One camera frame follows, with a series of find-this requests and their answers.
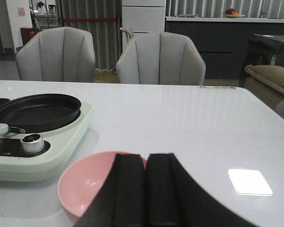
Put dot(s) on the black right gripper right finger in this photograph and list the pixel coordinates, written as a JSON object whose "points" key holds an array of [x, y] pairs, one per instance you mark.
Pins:
{"points": [[175, 199]]}

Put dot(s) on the grey left chair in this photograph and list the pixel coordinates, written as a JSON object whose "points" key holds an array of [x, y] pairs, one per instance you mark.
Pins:
{"points": [[63, 54]]}

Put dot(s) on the beige sofa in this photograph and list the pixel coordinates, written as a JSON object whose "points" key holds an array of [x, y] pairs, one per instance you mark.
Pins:
{"points": [[266, 82]]}

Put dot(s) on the silver right control knob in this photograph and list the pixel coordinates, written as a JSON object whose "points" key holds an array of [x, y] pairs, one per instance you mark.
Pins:
{"points": [[32, 143]]}

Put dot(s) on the white cabinet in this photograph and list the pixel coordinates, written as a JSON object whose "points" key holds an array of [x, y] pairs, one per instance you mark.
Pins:
{"points": [[143, 16]]}

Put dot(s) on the pink bowl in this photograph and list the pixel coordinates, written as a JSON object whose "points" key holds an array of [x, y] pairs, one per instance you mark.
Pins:
{"points": [[81, 181]]}

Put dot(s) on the fruit plate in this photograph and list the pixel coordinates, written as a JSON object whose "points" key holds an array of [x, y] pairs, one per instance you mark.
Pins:
{"points": [[232, 13]]}

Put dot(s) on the black round frying pan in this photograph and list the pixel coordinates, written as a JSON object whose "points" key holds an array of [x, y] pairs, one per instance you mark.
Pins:
{"points": [[39, 113]]}

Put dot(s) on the grey chair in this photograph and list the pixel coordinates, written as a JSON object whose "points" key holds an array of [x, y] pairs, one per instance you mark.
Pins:
{"points": [[63, 54], [161, 58]]}

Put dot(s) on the mint green breakfast maker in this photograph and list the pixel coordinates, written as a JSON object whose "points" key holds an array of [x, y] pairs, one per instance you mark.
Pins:
{"points": [[59, 146]]}

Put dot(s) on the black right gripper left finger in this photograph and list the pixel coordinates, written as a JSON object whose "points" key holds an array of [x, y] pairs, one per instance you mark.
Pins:
{"points": [[120, 200]]}

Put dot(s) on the black appliance box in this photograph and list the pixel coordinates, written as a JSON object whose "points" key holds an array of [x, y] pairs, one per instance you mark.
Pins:
{"points": [[263, 50]]}

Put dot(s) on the red bin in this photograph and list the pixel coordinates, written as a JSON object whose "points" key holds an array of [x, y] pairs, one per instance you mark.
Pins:
{"points": [[27, 33]]}

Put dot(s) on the dark kitchen counter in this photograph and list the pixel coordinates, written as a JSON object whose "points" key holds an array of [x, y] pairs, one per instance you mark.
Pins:
{"points": [[222, 42]]}

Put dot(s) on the grey right chair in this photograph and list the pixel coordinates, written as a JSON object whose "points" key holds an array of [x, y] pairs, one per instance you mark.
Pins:
{"points": [[161, 58]]}

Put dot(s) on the metal shelf rack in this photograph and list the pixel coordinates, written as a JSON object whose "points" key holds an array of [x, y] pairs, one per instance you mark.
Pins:
{"points": [[44, 14]]}

